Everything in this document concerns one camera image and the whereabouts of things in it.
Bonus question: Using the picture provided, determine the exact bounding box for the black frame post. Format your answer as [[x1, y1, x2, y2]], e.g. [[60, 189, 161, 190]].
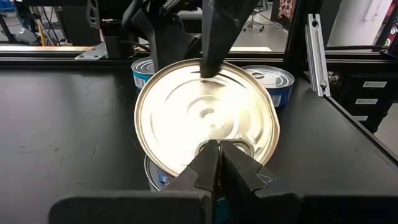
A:
[[284, 0, 324, 75]]

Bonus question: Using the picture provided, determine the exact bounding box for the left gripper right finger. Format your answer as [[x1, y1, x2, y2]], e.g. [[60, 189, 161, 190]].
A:
[[220, 139, 398, 224]]

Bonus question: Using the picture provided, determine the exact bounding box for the blue pink label salmon can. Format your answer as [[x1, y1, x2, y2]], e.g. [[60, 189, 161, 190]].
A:
[[133, 58, 280, 178]]

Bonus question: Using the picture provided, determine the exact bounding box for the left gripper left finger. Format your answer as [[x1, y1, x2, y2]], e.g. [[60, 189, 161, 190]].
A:
[[48, 139, 220, 224]]

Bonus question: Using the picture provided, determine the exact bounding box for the silver aluminium extrusion post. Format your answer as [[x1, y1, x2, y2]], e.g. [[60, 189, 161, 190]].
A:
[[304, 13, 331, 98]]

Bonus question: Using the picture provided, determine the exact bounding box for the silver corner bracket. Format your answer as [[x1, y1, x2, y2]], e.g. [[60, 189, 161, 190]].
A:
[[74, 42, 109, 61]]

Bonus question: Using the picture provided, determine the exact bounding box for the office chair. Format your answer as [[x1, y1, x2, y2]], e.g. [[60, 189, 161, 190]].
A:
[[242, 0, 269, 32]]

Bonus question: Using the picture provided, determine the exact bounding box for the dark blue label tin can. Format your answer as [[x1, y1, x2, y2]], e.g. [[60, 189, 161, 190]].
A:
[[241, 64, 295, 109]]

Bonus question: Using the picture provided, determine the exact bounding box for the black table edge rail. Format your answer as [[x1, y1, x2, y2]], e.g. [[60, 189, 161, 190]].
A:
[[0, 45, 398, 68], [303, 71, 398, 166]]

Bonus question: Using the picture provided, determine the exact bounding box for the teal label tin can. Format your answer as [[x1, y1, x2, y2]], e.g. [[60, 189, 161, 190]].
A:
[[143, 154, 231, 224]]

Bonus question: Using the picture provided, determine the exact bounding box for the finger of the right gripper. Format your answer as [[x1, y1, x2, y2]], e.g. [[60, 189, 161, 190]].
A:
[[200, 0, 261, 79], [147, 11, 200, 72]]

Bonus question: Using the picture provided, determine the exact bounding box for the light blue label tin can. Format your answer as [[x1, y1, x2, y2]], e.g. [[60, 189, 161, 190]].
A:
[[130, 57, 155, 90]]

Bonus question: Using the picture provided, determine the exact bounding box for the black drawer cabinet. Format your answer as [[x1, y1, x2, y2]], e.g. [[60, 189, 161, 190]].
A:
[[329, 73, 398, 134]]

